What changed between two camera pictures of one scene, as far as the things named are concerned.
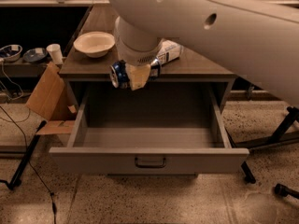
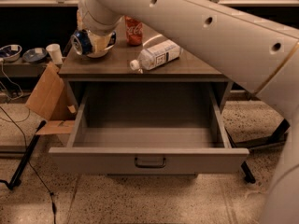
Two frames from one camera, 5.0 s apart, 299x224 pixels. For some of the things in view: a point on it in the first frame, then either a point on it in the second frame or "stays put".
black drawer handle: [151, 166] stays put
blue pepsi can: [119, 75] to [81, 42]
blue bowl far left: [10, 52] stays put
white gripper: [136, 58] to [100, 37]
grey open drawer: [149, 129] stays put
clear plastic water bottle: [167, 51] stays put
